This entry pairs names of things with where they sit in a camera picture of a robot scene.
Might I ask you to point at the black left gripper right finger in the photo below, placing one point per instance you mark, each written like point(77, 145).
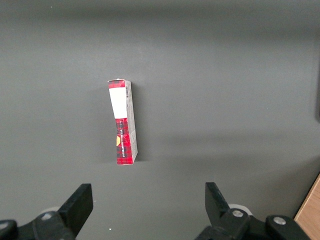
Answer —
point(217, 205)

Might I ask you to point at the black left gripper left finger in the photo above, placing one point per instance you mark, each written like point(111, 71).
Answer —
point(75, 207)

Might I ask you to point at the wooden drawer cabinet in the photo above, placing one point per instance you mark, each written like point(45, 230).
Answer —
point(311, 215)

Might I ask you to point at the red plaid cardboard box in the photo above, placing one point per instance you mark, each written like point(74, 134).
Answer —
point(122, 125)

